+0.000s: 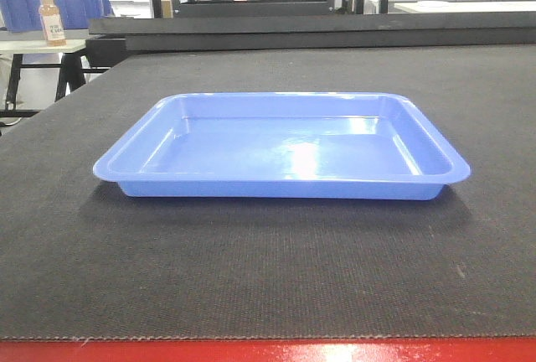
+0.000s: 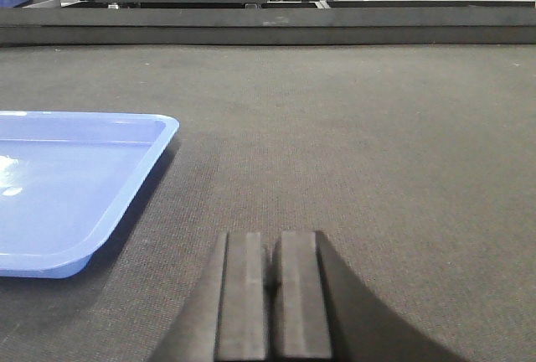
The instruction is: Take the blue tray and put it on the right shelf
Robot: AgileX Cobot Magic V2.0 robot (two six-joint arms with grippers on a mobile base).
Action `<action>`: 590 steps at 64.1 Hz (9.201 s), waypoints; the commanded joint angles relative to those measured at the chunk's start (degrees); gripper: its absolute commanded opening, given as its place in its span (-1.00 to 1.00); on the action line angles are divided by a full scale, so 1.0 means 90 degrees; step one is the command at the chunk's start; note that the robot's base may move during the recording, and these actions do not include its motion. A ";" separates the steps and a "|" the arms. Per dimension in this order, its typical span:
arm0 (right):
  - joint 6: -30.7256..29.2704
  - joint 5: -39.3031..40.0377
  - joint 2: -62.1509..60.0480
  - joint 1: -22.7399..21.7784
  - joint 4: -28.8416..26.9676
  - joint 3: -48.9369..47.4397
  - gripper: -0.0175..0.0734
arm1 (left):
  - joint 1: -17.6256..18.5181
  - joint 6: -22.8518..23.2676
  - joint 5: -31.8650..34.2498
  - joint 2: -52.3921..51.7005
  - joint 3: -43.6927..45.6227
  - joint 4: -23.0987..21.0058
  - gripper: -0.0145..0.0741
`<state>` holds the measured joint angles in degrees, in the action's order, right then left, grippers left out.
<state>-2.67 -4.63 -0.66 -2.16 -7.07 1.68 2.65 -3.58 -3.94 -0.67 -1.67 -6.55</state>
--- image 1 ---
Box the blue plastic tray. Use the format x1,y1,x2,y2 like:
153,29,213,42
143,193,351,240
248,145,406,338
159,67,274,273
93,92,471,200

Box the blue crate on side table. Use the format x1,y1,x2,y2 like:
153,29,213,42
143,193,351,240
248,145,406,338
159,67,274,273
1,0,112,33

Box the white side table black legs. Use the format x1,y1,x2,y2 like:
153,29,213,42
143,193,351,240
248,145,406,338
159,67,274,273
1,30,108,119

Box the red metal table frame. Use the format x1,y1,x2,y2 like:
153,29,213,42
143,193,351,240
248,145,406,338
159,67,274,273
1,338,535,361

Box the orange drink bottle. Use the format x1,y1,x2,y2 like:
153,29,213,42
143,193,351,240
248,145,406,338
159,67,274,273
39,0,66,46

